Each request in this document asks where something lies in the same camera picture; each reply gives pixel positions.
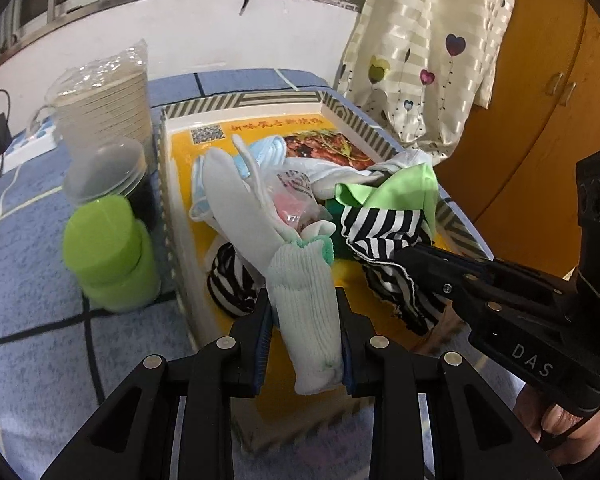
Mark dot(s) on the white power strip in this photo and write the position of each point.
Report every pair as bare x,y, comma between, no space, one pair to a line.
25,147

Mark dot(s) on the blue face mask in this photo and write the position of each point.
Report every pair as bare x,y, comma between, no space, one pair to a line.
267,152

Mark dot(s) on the wooden cabinet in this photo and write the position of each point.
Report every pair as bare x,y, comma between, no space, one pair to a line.
540,135

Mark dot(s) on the striped cardboard box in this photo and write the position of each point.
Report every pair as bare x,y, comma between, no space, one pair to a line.
205,106

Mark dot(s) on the person's right hand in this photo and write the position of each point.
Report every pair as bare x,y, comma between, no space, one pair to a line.
555,425

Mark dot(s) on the clear lidded plastic container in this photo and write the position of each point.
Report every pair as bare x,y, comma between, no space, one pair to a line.
105,170

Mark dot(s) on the heart print curtain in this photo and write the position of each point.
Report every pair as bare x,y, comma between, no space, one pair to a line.
430,60

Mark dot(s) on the bagged stack of plastic containers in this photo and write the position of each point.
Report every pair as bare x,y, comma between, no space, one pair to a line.
105,105

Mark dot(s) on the clear bag with pink item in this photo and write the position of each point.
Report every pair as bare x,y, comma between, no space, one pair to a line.
292,200

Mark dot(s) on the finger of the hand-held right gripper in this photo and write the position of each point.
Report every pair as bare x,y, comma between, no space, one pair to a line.
430,270

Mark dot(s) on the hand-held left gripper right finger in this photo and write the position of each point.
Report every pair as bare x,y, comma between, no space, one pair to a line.
345,355

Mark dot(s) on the white sock with green toe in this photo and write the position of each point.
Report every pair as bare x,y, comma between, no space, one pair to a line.
305,310

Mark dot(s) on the light grey sock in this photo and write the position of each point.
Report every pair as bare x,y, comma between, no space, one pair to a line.
235,205
340,175

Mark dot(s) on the blue checked blanket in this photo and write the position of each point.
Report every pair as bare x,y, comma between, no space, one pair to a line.
30,240

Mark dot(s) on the striped cloth with green trim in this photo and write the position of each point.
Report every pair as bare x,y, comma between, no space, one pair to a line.
380,230

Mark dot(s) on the black white striped cloth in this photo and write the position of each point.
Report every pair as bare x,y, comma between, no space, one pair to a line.
230,285

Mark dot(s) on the light green jar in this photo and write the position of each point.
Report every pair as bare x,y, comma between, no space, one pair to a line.
110,260

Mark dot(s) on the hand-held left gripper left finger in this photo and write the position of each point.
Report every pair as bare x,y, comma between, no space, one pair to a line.
262,350

